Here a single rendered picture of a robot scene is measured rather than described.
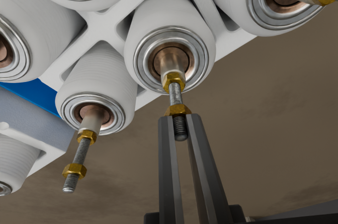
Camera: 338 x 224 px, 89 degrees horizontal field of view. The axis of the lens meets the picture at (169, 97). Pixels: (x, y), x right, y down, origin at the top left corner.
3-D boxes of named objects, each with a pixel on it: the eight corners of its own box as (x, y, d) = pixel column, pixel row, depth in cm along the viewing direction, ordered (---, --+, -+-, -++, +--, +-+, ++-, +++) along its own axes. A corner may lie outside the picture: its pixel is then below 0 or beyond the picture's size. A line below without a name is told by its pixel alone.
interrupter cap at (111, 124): (132, 99, 21) (132, 103, 20) (119, 136, 25) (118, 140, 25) (62, 82, 18) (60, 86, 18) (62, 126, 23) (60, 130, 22)
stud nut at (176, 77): (187, 83, 15) (188, 89, 15) (172, 92, 16) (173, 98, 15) (174, 68, 14) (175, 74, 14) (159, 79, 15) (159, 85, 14)
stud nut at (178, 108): (194, 114, 13) (196, 123, 12) (176, 124, 13) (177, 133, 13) (179, 98, 11) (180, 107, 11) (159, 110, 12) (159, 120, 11)
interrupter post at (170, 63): (161, 73, 18) (162, 92, 16) (157, 53, 17) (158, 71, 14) (183, 70, 18) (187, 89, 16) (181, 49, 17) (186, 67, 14)
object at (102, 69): (147, 36, 34) (143, 96, 20) (135, 75, 39) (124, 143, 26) (96, 17, 31) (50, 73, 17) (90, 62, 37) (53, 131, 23)
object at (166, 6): (143, 41, 34) (135, 103, 21) (131, -15, 28) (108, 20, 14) (190, 34, 34) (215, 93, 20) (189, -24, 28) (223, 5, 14)
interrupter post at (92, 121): (106, 108, 21) (100, 130, 19) (103, 121, 23) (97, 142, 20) (86, 104, 21) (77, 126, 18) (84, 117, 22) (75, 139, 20)
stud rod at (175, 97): (179, 72, 16) (191, 138, 11) (171, 77, 17) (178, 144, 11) (173, 65, 16) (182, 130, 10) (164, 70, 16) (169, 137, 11)
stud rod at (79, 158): (96, 122, 20) (74, 190, 15) (95, 127, 21) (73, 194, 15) (87, 120, 20) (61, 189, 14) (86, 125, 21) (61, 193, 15)
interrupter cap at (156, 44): (142, 94, 20) (142, 98, 20) (124, 29, 15) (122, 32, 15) (206, 86, 20) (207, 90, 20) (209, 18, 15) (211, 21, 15)
